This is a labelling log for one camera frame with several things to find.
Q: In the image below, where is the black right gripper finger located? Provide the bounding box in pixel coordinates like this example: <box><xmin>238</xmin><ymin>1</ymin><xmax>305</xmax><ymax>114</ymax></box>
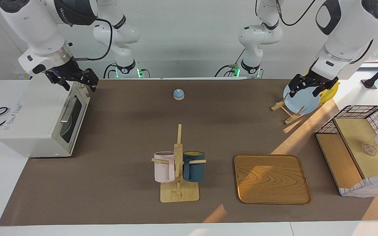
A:
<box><xmin>79</xmin><ymin>68</ymin><xmax>99</xmax><ymax>92</ymax></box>
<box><xmin>45</xmin><ymin>71</ymin><xmax>71</xmax><ymax>91</ymax></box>

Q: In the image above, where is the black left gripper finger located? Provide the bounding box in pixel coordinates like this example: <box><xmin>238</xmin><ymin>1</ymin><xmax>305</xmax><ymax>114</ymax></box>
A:
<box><xmin>312</xmin><ymin>78</ymin><xmax>339</xmax><ymax>97</ymax></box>
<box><xmin>289</xmin><ymin>74</ymin><xmax>308</xmax><ymax>98</ymax></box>

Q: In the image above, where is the oven door with glass window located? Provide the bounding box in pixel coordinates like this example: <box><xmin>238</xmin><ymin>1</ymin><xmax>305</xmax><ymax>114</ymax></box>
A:
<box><xmin>54</xmin><ymin>82</ymin><xmax>91</xmax><ymax>154</ymax></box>

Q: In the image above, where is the white toaster oven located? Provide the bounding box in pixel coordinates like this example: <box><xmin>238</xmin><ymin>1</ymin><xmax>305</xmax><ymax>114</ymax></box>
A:
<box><xmin>0</xmin><ymin>74</ymin><xmax>91</xmax><ymax>158</ymax></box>

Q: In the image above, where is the yellow plate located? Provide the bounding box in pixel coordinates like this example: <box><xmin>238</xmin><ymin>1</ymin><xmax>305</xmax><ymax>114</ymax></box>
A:
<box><xmin>319</xmin><ymin>80</ymin><xmax>340</xmax><ymax>104</ymax></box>

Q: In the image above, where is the light blue plate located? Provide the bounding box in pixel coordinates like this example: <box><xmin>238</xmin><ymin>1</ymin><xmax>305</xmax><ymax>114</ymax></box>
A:
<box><xmin>283</xmin><ymin>84</ymin><xmax>321</xmax><ymax>115</ymax></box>

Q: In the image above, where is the wooden dish rack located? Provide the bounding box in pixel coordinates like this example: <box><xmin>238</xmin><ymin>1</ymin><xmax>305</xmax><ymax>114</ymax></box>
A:
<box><xmin>271</xmin><ymin>98</ymin><xmax>306</xmax><ymax>125</ymax></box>

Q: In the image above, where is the brown table mat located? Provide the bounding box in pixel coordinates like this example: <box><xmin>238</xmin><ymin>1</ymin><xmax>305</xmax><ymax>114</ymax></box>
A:
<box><xmin>0</xmin><ymin>79</ymin><xmax>378</xmax><ymax>226</ymax></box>

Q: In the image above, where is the clear glass object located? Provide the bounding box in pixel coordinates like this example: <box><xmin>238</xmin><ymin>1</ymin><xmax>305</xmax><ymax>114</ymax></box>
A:
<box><xmin>361</xmin><ymin>143</ymin><xmax>377</xmax><ymax>156</ymax></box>

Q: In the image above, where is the wooden tray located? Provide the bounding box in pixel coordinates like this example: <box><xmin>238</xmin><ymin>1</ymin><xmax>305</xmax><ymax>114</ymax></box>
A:
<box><xmin>234</xmin><ymin>154</ymin><xmax>312</xmax><ymax>205</ymax></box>

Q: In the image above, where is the pink mug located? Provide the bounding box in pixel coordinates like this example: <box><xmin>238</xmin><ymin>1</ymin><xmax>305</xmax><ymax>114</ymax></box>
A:
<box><xmin>154</xmin><ymin>151</ymin><xmax>176</xmax><ymax>183</ymax></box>

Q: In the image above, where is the dark blue mug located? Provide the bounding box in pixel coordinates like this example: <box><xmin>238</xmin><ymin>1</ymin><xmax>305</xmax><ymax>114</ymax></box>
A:
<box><xmin>182</xmin><ymin>151</ymin><xmax>205</xmax><ymax>183</ymax></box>

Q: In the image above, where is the wooden mug rack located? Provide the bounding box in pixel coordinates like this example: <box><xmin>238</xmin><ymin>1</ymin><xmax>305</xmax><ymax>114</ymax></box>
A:
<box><xmin>152</xmin><ymin>124</ymin><xmax>207</xmax><ymax>203</ymax></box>

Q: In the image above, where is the black base cable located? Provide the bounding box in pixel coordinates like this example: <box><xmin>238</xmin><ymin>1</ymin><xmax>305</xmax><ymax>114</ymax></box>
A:
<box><xmin>103</xmin><ymin>63</ymin><xmax>118</xmax><ymax>79</ymax></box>
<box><xmin>214</xmin><ymin>49</ymin><xmax>246</xmax><ymax>78</ymax></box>

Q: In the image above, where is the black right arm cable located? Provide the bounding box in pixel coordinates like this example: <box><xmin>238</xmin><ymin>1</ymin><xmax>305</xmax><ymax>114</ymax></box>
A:
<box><xmin>73</xmin><ymin>18</ymin><xmax>114</xmax><ymax>61</ymax></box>

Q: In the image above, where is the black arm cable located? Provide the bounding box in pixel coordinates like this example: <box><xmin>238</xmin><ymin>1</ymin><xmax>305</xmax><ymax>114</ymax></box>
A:
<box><xmin>276</xmin><ymin>0</ymin><xmax>317</xmax><ymax>27</ymax></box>
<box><xmin>73</xmin><ymin>18</ymin><xmax>114</xmax><ymax>61</ymax></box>

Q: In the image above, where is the wire basket wooden shelf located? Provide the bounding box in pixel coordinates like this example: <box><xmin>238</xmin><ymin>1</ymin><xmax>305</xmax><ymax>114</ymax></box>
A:
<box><xmin>315</xmin><ymin>105</ymin><xmax>378</xmax><ymax>197</ymax></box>

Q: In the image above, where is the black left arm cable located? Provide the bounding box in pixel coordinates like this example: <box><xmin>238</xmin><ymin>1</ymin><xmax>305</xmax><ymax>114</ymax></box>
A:
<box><xmin>276</xmin><ymin>0</ymin><xmax>317</xmax><ymax>27</ymax></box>

